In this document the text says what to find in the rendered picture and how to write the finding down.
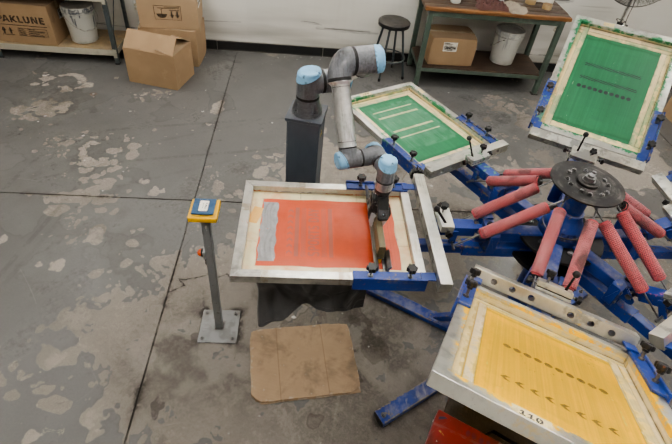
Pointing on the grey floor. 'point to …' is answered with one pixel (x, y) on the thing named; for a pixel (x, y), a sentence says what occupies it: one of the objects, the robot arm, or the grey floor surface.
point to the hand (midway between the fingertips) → (376, 225)
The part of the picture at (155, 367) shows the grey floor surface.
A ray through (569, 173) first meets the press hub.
